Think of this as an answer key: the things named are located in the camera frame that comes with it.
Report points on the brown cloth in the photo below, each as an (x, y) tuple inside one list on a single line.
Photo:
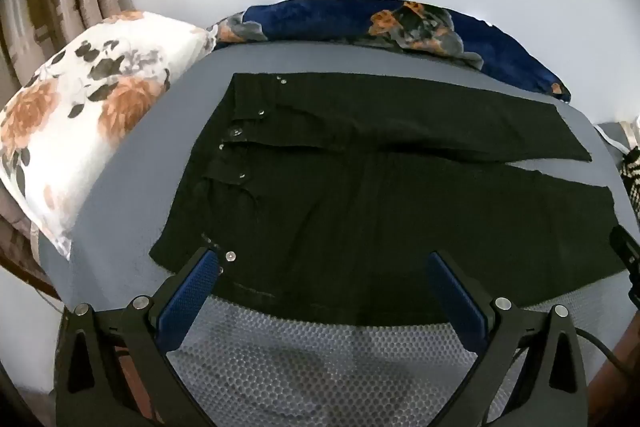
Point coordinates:
[(17, 232)]

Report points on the blue floral blanket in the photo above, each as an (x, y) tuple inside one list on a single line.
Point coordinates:
[(325, 19)]

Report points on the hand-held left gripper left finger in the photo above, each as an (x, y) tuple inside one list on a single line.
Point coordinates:
[(192, 289)]

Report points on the white floral pillow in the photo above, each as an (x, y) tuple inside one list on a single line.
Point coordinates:
[(75, 107)]

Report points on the grey mesh mattress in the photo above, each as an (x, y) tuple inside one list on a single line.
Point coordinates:
[(320, 367)]

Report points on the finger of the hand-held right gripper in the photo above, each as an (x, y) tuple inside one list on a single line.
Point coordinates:
[(627, 252)]

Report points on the black and white striped cloth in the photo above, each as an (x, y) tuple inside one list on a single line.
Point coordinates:
[(632, 177)]

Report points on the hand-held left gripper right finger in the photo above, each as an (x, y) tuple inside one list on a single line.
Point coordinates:
[(455, 294)]

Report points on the black pants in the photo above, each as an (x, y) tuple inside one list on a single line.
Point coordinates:
[(350, 207)]

